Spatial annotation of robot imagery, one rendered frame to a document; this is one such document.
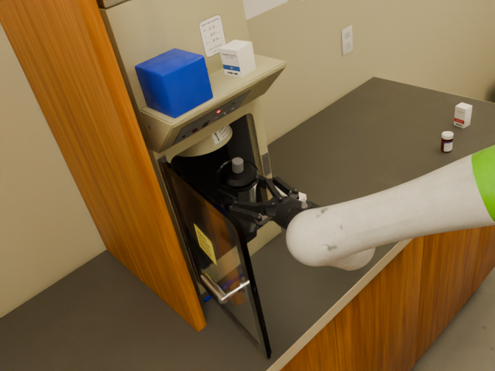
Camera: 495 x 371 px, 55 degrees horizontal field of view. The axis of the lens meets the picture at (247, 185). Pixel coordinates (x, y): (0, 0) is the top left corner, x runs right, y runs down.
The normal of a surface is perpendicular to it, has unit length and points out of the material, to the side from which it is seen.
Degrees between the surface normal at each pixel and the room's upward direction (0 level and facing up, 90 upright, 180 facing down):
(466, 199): 72
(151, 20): 90
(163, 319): 0
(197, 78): 90
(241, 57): 90
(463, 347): 0
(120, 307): 0
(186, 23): 90
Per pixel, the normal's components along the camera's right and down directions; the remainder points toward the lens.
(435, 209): -0.60, 0.26
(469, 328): -0.17, -0.80
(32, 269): 0.67, 0.34
